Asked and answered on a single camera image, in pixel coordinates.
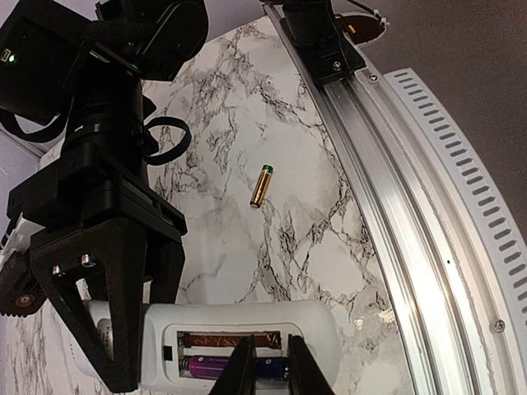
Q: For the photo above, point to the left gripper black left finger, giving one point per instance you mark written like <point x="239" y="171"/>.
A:
<point x="239" y="375"/>

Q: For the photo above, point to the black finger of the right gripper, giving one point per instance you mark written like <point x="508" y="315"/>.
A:
<point x="110" y="257"/>
<point x="164" y="265"/>

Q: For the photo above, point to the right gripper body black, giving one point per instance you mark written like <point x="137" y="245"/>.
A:
<point x="93" y="199"/>

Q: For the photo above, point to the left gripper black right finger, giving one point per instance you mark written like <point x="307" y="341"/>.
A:
<point x="304" y="375"/>

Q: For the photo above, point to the white remote control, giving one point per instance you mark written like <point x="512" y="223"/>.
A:
<point x="264" y="348"/>

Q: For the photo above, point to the gold battery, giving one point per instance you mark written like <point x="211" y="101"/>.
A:
<point x="261" y="186"/>

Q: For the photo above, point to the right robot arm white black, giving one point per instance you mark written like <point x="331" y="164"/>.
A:
<point x="63" y="75"/>

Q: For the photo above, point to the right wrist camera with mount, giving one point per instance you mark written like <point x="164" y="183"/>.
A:
<point x="21" y="293"/>

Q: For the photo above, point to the front aluminium frame rail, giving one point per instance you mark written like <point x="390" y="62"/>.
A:
<point x="453" y="259"/>

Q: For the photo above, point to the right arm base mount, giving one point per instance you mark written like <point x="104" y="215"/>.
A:
<point x="322" y="47"/>

